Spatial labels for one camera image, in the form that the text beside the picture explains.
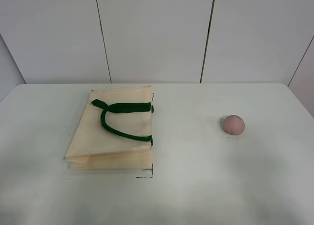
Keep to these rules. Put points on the cream linen bag green handles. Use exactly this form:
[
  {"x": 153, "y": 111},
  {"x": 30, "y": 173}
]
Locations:
[{"x": 115, "y": 131}]

